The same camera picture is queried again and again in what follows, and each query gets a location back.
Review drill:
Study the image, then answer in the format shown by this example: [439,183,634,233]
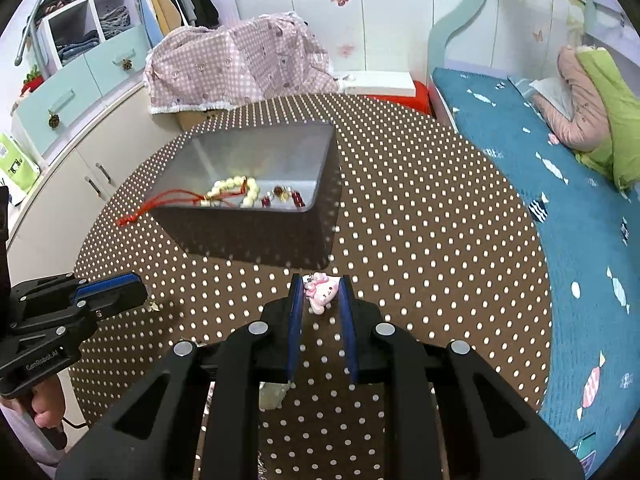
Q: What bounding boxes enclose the pink bunny hair clip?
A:
[303,272,341,315]

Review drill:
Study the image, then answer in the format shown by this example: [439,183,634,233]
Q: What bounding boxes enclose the red bead bracelet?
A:
[259,185,307,209]

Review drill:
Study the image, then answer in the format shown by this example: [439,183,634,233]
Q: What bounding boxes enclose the cream bead bracelet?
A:
[199,174,262,210]

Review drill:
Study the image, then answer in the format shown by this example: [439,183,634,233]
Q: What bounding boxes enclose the red cord knot charm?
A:
[115,176,258,226]

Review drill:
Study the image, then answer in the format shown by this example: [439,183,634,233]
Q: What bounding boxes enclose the person's left hand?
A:
[1,375,66,428]

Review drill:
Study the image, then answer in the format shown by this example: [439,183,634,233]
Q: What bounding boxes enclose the white low cabinet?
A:
[6,86,182,283]

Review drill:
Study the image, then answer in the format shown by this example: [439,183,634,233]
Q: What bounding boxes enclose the grey metal tin box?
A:
[144,120,342,270]

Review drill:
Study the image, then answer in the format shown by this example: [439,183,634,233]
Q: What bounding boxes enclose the brown polka dot tablecloth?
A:
[70,96,551,479]

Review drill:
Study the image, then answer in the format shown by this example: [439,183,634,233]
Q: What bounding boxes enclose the green paper bag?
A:
[0,134,40,193]

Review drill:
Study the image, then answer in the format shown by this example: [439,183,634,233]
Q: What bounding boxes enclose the teal drawer cabinet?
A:
[14,25,150,155]

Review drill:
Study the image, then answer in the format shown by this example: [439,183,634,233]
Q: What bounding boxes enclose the cardboard box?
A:
[175,110,224,131]

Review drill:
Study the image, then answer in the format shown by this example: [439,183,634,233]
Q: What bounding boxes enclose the red stool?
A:
[371,80,433,116]

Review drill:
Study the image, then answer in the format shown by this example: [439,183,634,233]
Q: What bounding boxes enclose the white flat box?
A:
[334,70,416,98]

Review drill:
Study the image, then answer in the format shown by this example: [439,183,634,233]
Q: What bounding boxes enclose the pink checked cloth cover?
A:
[143,12,340,115]

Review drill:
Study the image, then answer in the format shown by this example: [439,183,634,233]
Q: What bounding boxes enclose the teal bed mattress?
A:
[432,68,639,479]

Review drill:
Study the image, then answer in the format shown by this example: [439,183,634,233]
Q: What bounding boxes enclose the silver curved railing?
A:
[13,0,48,75]

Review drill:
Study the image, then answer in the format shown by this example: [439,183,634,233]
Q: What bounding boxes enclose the lilac shelf wardrobe unit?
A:
[34,0,141,74]

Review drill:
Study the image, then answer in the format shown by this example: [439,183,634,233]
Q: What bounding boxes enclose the white pillow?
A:
[529,77,574,120]

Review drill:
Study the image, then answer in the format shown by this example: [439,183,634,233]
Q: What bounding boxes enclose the hanging clothes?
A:
[128,0,222,49]

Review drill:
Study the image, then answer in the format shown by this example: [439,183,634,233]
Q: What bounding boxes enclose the pink and green quilt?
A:
[532,46,639,192]

